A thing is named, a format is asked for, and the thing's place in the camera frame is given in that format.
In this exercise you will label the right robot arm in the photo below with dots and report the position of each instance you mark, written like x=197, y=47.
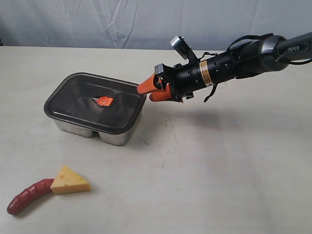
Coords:
x=246, y=57

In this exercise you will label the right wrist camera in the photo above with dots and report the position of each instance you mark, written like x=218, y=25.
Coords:
x=183, y=49

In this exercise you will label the white fabric backdrop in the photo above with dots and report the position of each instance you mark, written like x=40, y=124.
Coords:
x=148, y=24

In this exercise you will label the yellow cheese wedge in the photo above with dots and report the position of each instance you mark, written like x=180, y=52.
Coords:
x=68, y=181

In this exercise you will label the dark transparent lid orange seal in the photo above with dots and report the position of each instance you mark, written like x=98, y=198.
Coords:
x=95, y=102

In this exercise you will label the steel two-compartment lunch box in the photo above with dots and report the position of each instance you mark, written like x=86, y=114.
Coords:
x=95, y=114

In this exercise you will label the red sausage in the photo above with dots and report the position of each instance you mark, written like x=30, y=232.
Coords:
x=29, y=195

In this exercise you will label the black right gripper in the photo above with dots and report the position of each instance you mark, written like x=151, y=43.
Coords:
x=176, y=83

